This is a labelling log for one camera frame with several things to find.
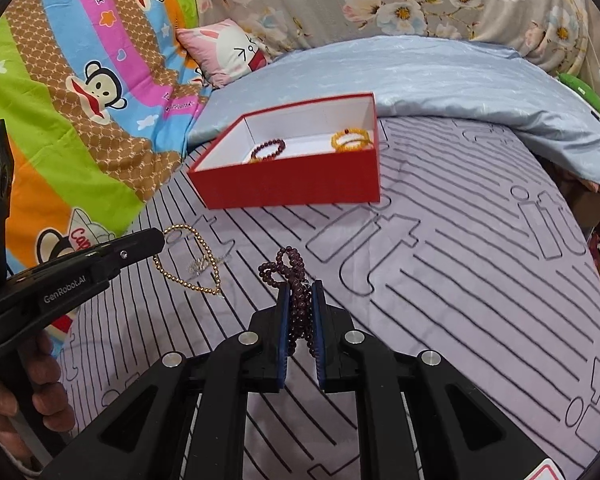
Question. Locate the colourful monkey print blanket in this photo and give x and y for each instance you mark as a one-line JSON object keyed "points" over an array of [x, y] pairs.
{"points": [[80, 35]]}

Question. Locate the light blue blanket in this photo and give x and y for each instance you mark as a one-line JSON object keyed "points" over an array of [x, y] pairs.
{"points": [[430, 80]]}

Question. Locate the pink cartoon pillow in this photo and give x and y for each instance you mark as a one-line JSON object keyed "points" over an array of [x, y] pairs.
{"points": [[215, 55]]}

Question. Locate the person's left hand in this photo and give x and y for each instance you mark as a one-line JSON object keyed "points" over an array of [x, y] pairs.
{"points": [[50, 385]]}

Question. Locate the beige curtain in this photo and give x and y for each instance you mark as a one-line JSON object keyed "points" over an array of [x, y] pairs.
{"points": [[592, 40]]}

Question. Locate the thin silver ornament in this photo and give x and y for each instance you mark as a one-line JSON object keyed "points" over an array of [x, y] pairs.
{"points": [[196, 265]]}

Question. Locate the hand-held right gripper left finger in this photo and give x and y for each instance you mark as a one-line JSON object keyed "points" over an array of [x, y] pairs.
{"points": [[267, 355]]}

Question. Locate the grey striped bed sheet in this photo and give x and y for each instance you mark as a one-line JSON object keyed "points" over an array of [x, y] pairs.
{"points": [[480, 285]]}

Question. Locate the red cardboard box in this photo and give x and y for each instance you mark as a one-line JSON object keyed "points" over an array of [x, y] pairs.
{"points": [[290, 185]]}

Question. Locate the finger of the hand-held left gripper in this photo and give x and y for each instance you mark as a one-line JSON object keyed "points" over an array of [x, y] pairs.
{"points": [[130, 252]]}

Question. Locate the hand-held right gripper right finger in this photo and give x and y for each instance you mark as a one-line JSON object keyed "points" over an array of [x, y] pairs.
{"points": [[335, 355]]}

